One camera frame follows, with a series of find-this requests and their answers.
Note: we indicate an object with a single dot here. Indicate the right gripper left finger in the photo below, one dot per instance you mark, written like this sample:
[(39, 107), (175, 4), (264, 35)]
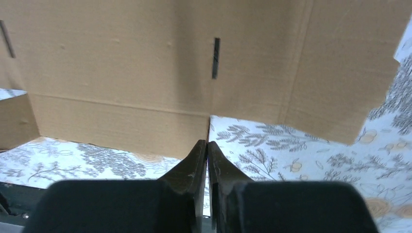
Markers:
[(172, 203)]

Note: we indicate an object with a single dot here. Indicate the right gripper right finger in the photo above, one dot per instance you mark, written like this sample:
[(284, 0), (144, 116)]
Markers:
[(241, 205)]

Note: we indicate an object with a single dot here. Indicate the brown cardboard box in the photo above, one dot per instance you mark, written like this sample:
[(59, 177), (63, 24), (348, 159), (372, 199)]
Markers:
[(146, 75)]

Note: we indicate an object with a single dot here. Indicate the floral patterned table mat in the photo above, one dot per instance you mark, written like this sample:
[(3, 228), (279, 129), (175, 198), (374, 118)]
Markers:
[(255, 150)]

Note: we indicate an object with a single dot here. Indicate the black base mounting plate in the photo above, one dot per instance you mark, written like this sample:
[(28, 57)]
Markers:
[(17, 203)]

